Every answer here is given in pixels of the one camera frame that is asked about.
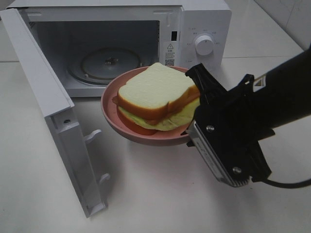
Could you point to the white microwave oven body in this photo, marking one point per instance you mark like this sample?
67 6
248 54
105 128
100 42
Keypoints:
157 30

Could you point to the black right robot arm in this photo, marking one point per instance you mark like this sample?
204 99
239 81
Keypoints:
283 94

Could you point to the white microwave door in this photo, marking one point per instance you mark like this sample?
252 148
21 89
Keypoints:
57 109

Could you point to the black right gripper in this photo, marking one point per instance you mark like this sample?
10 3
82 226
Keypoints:
231 108

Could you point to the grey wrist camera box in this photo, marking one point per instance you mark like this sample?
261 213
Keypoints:
229 162

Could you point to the pink round plate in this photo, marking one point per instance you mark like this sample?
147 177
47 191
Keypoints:
109 109

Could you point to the toast sandwich with lettuce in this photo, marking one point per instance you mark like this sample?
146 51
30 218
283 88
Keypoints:
160 98

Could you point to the upper white power knob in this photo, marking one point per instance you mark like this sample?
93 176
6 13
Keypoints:
204 44

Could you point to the glass microwave turntable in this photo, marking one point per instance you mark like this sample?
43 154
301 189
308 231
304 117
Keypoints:
101 66

